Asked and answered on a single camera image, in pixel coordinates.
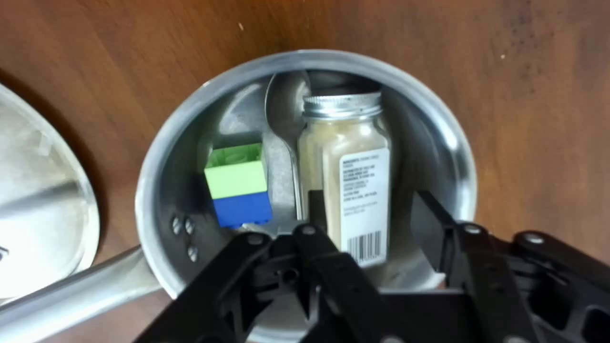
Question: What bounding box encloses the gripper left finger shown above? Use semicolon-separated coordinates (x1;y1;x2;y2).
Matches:
135;190;396;343

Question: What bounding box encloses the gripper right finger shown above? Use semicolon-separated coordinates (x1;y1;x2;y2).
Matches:
411;191;610;343

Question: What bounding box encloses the glass spice bottle silver cap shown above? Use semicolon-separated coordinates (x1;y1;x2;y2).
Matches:
297;91;393;268

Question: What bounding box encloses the silver pot lid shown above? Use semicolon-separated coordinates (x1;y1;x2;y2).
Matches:
0;84;101;301

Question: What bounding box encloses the green and blue toy block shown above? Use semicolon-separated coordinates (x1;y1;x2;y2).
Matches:
204;143;273;228

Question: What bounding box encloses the silver metal spoon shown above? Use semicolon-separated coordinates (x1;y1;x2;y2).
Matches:
264;71;311;221

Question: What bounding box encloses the silver pot with handle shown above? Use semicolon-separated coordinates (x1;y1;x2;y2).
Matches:
0;49;478;343

